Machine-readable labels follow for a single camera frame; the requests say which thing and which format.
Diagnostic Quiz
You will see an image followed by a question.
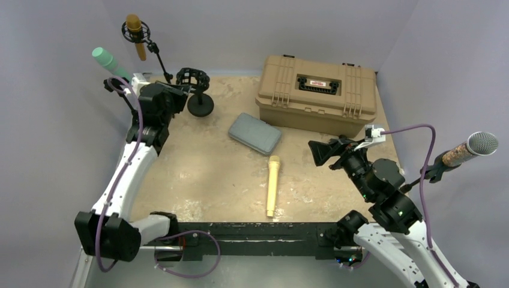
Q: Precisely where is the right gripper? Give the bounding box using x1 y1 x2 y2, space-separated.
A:
307 136 373 199

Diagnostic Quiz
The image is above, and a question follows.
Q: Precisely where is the black round base shockmount stand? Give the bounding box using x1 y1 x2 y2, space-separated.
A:
176 67 214 118

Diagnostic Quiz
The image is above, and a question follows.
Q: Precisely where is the cream microphone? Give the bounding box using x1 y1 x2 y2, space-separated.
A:
266 155 280 217

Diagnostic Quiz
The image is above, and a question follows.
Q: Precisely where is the black tripod mic stand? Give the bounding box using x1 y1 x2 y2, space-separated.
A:
121 21 173 83

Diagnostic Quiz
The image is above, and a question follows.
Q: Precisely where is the gold microphone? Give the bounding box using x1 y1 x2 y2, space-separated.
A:
125 14 146 61

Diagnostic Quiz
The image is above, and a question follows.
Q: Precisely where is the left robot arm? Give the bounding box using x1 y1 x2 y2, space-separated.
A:
74 78 191 262

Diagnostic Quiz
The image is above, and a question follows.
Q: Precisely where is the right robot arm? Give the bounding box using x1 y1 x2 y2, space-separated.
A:
308 135 478 287

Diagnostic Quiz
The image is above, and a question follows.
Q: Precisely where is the black stand for green microphone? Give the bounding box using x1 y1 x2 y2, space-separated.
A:
103 76 138 122

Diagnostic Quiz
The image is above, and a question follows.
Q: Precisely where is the mint green microphone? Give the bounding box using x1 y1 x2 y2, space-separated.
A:
92 47 133 82

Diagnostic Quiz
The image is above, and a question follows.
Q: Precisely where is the black stand for patterned microphone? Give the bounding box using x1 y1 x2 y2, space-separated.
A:
399 160 460 193

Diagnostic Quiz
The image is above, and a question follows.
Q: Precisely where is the silver head patterned microphone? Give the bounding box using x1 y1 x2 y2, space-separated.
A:
441 131 499 167

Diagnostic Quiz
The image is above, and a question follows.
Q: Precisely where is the tan plastic toolbox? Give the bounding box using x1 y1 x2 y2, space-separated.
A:
255 55 378 137

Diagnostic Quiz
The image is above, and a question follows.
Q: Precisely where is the grey plastic case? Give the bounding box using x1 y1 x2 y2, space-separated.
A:
228 113 282 155

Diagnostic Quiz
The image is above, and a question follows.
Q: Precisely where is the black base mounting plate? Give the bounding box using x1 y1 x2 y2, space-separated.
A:
178 222 363 265

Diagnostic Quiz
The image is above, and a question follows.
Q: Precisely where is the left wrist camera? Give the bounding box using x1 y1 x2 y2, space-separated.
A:
130 73 150 96

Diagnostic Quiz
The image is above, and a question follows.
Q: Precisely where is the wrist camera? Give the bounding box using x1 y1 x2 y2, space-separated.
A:
130 73 150 96
354 124 386 151

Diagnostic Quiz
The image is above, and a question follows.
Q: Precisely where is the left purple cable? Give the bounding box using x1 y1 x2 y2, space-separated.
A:
94 76 144 274

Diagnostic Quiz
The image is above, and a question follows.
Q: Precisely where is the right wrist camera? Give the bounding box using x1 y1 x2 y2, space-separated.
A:
354 124 386 151

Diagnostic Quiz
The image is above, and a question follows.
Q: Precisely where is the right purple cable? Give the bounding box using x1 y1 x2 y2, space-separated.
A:
379 124 462 288

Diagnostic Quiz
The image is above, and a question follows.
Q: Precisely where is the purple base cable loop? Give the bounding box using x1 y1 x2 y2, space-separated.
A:
154 230 221 279

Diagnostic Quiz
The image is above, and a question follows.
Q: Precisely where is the aluminium table frame rail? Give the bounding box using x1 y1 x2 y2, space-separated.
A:
68 247 95 288

